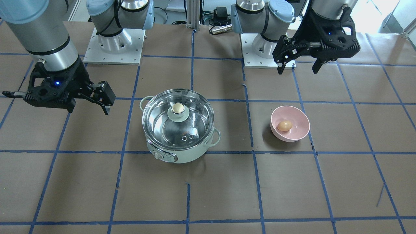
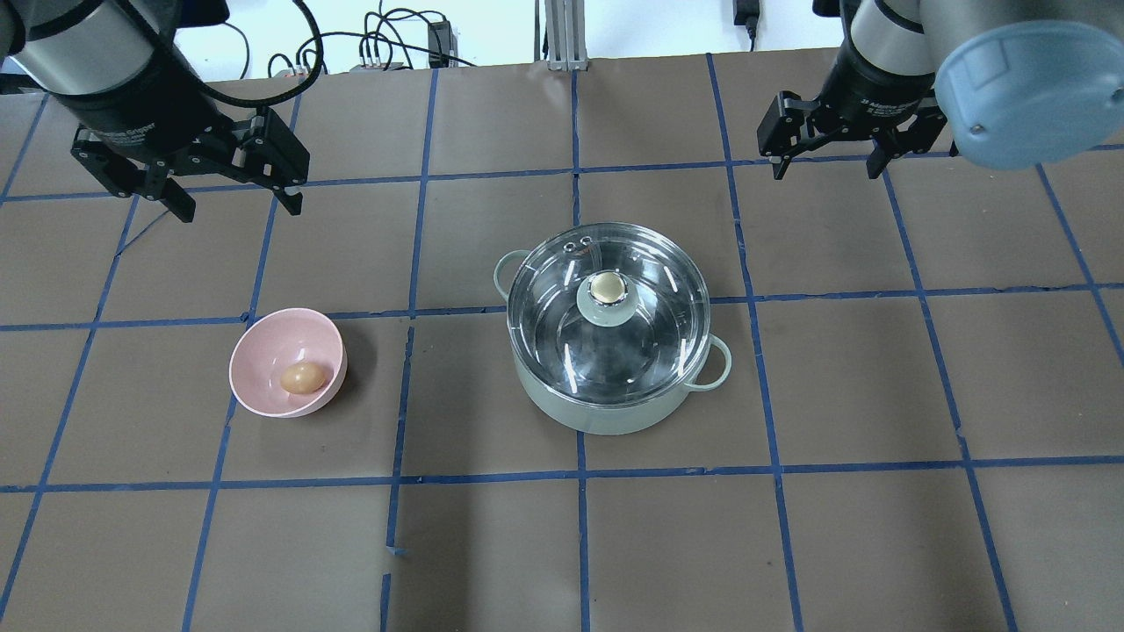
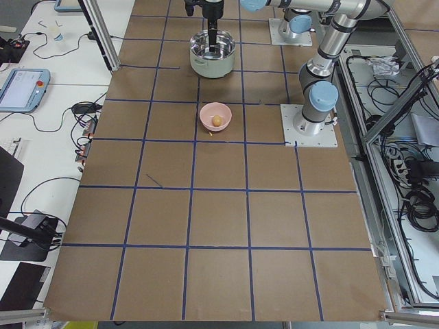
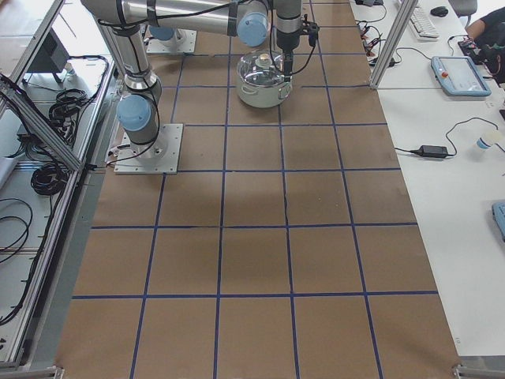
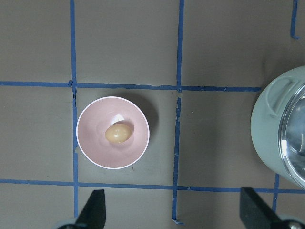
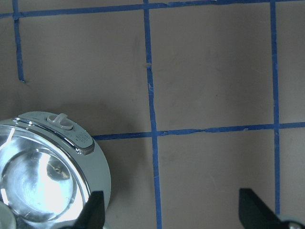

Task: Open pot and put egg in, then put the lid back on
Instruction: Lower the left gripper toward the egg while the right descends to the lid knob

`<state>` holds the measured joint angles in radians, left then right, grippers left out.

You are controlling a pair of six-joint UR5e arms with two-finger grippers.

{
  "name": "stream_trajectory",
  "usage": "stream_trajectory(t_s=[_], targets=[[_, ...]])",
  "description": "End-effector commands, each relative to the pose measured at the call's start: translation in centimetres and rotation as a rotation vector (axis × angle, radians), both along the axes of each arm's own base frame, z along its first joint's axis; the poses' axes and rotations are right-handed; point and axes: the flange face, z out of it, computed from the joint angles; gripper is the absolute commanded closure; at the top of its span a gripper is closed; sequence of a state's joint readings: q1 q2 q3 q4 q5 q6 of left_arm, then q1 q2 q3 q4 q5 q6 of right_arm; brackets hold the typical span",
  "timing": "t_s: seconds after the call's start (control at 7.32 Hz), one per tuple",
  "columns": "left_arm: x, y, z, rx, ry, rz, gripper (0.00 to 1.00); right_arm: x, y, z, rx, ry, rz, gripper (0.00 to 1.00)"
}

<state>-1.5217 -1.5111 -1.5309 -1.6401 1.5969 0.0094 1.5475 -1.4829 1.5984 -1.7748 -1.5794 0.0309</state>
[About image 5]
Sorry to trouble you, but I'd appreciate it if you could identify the pink bowl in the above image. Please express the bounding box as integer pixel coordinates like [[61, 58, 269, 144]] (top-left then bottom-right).
[[76, 96, 150, 169]]

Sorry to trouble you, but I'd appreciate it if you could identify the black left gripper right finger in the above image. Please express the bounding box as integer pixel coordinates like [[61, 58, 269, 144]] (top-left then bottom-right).
[[239, 187, 283, 229]]

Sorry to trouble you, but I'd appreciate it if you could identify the pale green electric pot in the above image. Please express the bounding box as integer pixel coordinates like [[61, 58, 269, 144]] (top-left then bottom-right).
[[251, 66, 305, 188]]

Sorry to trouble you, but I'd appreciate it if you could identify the brown egg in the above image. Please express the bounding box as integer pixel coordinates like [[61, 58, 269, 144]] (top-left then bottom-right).
[[105, 124, 132, 144]]

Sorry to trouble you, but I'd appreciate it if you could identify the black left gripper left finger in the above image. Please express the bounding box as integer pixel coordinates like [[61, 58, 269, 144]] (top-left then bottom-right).
[[75, 189, 105, 229]]

